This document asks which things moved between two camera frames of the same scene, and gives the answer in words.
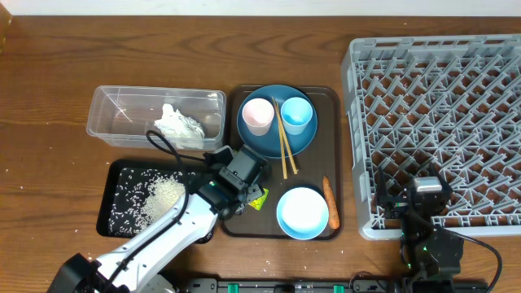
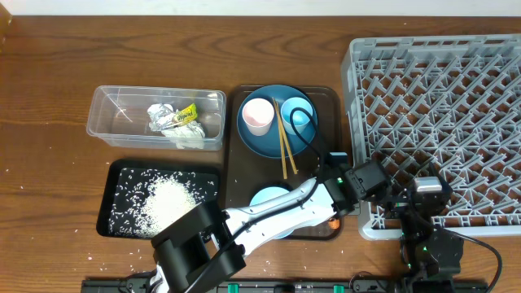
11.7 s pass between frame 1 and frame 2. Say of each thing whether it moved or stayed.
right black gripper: stayed
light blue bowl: moved
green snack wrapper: moved
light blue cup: stayed
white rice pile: stayed
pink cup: stayed
